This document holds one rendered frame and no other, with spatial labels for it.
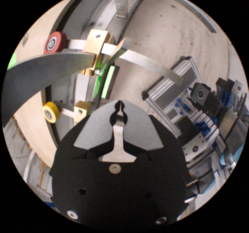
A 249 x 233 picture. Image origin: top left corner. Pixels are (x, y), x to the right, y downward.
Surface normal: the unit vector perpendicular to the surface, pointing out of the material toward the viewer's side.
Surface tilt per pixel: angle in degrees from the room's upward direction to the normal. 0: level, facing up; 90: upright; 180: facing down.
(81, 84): 0
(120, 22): 0
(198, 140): 90
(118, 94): 0
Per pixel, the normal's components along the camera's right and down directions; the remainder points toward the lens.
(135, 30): 0.02, 0.51
